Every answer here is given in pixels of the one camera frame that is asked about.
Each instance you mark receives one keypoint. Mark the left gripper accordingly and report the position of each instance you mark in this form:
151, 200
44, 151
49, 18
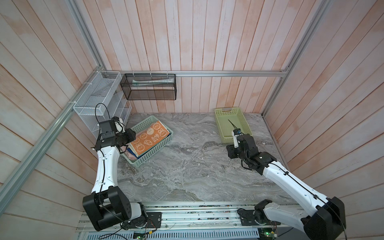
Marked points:
129, 132

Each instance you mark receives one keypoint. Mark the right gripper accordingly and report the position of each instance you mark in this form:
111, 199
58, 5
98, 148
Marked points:
230, 149

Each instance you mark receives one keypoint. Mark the yellow-green plastic basket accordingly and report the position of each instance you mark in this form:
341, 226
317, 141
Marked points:
228, 119

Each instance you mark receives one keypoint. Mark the orange patterned towel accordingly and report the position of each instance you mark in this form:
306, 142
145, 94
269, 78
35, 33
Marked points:
150, 137

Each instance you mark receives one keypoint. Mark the mint green plastic basket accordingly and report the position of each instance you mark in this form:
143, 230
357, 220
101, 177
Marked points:
140, 127

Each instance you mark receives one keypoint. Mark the light green yellow towel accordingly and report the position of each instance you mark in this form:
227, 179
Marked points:
132, 150

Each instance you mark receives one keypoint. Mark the pink towel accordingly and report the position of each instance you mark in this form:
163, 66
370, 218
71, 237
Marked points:
130, 155

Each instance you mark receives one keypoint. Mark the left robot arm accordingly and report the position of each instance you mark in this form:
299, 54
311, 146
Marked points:
107, 205

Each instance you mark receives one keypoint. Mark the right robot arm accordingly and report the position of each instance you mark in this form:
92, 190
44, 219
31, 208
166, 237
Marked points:
320, 217

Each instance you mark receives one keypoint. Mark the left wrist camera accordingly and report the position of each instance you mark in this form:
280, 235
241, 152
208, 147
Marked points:
120, 128

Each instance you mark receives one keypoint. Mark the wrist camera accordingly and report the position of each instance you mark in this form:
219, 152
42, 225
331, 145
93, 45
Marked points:
120, 128
236, 133

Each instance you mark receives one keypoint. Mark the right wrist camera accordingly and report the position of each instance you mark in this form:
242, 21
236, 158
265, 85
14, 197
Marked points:
236, 133

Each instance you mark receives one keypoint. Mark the white wire mesh shelf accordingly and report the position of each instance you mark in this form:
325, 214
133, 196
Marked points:
102, 100

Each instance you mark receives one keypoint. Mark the black wire mesh basket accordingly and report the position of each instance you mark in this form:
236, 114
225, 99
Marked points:
149, 87

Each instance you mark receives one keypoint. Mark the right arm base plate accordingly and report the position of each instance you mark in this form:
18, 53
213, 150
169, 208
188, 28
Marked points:
254, 218

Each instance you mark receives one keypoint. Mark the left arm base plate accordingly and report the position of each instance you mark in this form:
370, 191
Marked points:
150, 220

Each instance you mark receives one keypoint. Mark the aluminium rail frame front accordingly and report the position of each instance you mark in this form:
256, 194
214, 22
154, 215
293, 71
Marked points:
193, 221

